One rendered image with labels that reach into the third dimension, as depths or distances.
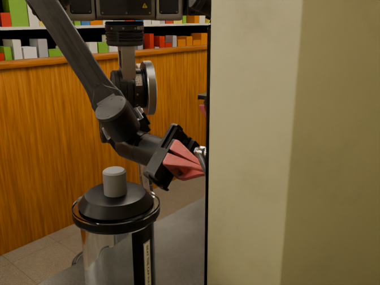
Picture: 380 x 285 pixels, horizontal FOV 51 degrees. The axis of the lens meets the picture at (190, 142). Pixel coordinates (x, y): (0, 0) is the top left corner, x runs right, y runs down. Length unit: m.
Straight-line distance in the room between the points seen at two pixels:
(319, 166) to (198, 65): 3.12
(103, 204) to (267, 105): 0.22
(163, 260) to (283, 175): 0.41
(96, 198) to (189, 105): 3.03
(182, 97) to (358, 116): 3.01
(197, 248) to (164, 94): 2.50
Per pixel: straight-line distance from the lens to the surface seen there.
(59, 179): 2.77
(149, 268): 0.53
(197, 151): 0.57
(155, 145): 0.67
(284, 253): 0.49
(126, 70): 1.42
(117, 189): 0.49
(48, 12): 0.81
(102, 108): 0.69
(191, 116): 3.54
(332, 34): 0.42
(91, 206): 0.48
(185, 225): 0.91
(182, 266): 0.78
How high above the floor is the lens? 1.39
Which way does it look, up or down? 18 degrees down
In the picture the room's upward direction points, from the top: straight up
